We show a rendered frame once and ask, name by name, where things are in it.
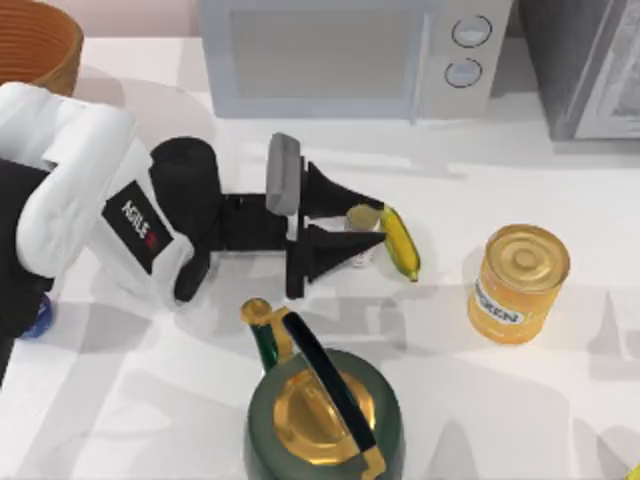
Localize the yellow green banana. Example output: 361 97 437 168
378 205 422 284

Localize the microwave oven door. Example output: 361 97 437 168
195 0 432 125

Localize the pale microwave oven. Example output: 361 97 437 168
194 0 515 125

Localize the green and gold kettle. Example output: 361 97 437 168
239 296 404 480

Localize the round microwave knob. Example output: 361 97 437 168
444 56 484 91
451 14 494 49

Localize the yellow can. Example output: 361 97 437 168
466 223 572 347

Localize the blue and white bottle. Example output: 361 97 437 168
19 293 55 341

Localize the brown ribbed basket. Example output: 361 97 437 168
0 0 85 97

